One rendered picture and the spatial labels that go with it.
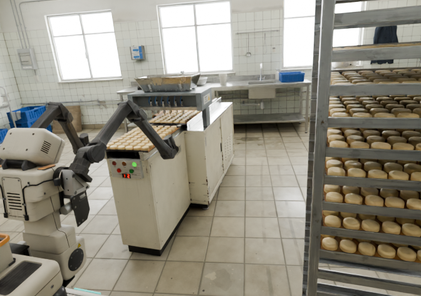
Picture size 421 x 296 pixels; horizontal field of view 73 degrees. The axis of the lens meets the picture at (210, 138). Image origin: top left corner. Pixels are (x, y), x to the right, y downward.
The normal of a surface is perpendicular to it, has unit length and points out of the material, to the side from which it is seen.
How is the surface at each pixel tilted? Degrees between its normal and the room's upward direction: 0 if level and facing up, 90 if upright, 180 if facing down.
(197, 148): 90
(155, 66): 90
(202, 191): 90
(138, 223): 90
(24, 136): 47
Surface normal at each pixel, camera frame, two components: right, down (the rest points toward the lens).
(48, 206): 0.96, 0.02
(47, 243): -0.27, 0.18
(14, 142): -0.24, -0.41
